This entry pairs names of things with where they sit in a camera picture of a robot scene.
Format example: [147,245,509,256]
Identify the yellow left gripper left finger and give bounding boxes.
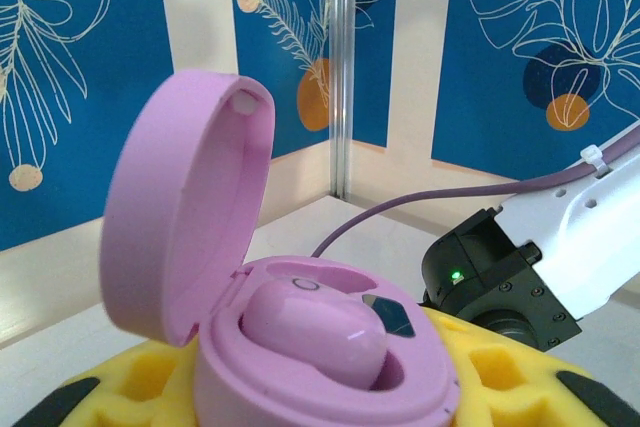
[9,339,201,427]

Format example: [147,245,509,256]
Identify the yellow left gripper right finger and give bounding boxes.
[423,307,640,427]

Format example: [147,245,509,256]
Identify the purple earbud charging case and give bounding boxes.
[98,71,461,427]

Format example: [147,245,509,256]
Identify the purple earbud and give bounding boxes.
[239,275,389,392]

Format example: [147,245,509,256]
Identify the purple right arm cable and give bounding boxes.
[312,134,640,261]

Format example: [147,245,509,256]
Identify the aluminium corner post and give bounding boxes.
[327,0,357,201]

